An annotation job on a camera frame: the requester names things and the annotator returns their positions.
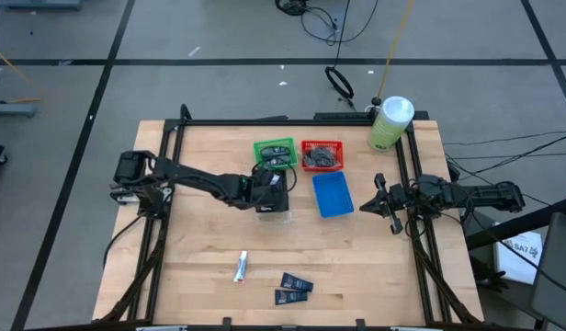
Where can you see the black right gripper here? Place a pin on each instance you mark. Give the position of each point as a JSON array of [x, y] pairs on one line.
[[397, 197]]

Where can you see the grey floor stand base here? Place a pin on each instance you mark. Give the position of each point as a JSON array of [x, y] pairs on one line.
[[12, 110]]

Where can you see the blue plastic basket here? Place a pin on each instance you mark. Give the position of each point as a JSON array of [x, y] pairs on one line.
[[332, 195]]

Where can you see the patterned cloth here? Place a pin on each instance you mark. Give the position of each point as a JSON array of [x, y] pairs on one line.
[[320, 157]]

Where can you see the black metal table frame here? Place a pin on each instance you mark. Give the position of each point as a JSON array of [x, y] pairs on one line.
[[287, 122]]

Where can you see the black plastic basket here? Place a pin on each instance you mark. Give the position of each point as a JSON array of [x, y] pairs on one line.
[[286, 197]]

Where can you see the red plastic basket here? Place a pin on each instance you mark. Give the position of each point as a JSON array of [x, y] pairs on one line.
[[306, 144]]

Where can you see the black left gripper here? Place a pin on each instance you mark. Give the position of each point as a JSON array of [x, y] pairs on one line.
[[262, 190]]

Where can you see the green wipes canister white lid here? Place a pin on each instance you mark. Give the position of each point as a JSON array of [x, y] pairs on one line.
[[388, 126]]

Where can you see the navy blue toiletry tube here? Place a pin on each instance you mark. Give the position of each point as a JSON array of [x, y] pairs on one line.
[[290, 297], [296, 281]]

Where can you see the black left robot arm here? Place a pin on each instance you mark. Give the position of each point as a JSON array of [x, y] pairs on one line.
[[195, 177]]

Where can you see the white cardboard box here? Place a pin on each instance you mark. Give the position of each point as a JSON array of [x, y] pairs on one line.
[[517, 257]]

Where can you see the green plastic basket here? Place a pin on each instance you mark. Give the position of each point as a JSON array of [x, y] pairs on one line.
[[257, 142]]

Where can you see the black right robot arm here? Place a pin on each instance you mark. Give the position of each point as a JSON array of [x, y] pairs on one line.
[[471, 195]]

